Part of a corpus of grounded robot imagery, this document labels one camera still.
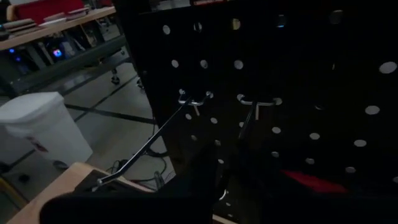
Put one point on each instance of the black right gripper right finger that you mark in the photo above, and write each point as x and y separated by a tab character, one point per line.
311	211

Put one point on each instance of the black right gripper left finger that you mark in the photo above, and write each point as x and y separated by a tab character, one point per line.
124	208

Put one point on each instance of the black caster wheel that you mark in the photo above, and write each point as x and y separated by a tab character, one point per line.
115	79

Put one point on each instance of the white plastic waste bin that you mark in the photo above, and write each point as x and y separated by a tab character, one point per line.
46	124

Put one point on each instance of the device with blue light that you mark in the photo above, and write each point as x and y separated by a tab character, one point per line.
57	53

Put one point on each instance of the red fabric case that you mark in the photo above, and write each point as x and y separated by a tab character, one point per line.
46	9

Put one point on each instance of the wooden workbench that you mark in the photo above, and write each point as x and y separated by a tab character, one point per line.
62	26

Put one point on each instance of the black pegboard tool stand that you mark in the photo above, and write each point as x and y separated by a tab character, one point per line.
311	77

